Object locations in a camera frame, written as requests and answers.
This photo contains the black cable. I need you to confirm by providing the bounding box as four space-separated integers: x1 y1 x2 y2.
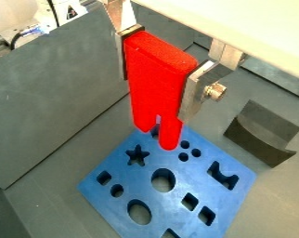
10 31 26 50

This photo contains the red square-circle peg block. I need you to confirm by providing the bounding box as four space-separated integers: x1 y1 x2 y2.
124 31 198 150

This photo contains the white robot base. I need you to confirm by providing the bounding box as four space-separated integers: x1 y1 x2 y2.
0 0 88 50

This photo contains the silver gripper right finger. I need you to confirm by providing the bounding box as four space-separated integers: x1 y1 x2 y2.
179 39 247 122

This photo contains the grey upright side panel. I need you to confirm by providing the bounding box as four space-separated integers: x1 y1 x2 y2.
0 7 128 189

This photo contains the blue shape sorting board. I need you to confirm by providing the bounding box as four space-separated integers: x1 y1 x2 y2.
79 128 256 238

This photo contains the dark grey curved block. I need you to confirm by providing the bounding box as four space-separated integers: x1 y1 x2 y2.
223 100 299 167

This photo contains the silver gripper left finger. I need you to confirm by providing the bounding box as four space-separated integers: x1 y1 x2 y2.
102 0 144 80

